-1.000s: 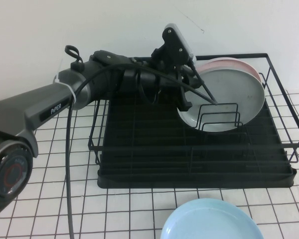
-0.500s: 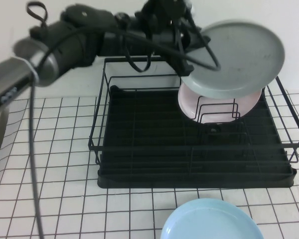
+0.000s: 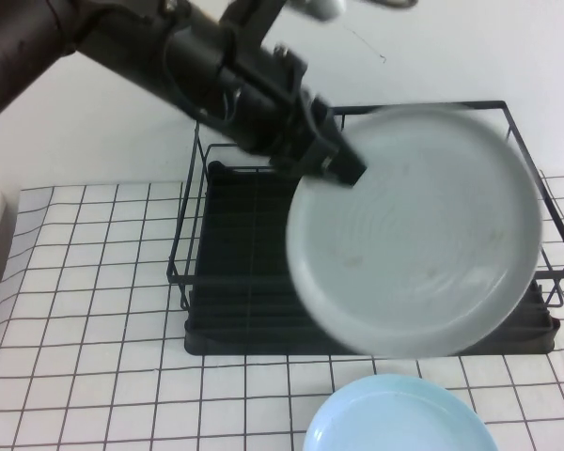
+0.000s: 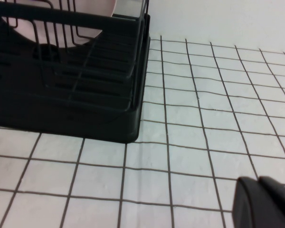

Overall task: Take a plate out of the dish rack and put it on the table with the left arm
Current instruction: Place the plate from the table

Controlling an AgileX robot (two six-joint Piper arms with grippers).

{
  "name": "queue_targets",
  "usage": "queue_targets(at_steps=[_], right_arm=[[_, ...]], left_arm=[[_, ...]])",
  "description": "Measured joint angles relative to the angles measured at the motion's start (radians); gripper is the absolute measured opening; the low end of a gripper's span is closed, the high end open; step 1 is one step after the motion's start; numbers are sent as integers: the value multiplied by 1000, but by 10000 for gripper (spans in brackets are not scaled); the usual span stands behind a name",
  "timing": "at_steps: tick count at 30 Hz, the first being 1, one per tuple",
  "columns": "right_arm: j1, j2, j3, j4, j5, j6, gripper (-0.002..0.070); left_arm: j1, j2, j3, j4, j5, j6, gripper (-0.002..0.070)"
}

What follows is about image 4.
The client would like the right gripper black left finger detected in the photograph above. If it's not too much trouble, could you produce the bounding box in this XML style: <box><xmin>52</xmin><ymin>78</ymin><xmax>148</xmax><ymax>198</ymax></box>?
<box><xmin>232</xmin><ymin>176</ymin><xmax>285</xmax><ymax>228</ymax></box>

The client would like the pink round plate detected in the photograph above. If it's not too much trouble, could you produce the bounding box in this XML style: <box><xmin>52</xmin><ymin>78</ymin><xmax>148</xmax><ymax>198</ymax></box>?
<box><xmin>0</xmin><ymin>0</ymin><xmax>118</xmax><ymax>49</ymax></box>

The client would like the white black-grid tablecloth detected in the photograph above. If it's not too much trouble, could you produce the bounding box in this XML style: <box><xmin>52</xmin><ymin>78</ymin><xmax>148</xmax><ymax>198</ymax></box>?
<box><xmin>0</xmin><ymin>35</ymin><xmax>285</xmax><ymax>228</ymax></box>

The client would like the black wire dish rack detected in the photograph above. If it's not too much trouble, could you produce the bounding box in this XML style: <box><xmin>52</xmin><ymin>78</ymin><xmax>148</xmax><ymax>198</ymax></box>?
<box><xmin>0</xmin><ymin>0</ymin><xmax>151</xmax><ymax>112</ymax></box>

